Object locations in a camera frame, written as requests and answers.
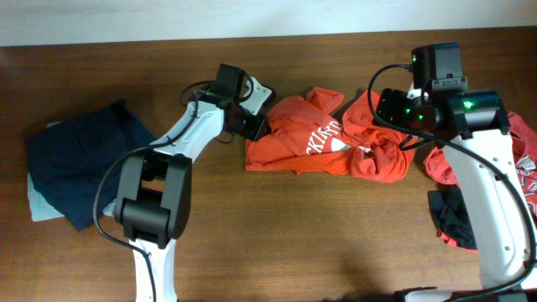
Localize orange t-shirt white print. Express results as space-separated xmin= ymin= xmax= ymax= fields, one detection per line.
xmin=245 ymin=87 xmax=414 ymax=183

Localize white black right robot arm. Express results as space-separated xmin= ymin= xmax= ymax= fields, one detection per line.
xmin=369 ymin=43 xmax=536 ymax=301

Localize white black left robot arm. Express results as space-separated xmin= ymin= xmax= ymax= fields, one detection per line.
xmin=106 ymin=77 xmax=276 ymax=301

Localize black shirt in pile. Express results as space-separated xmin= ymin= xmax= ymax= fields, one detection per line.
xmin=427 ymin=185 xmax=477 ymax=253

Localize red patterned shirt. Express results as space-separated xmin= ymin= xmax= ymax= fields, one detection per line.
xmin=422 ymin=111 xmax=537 ymax=253

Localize folded light blue shirt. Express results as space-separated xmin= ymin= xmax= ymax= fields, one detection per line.
xmin=27 ymin=121 xmax=66 ymax=222

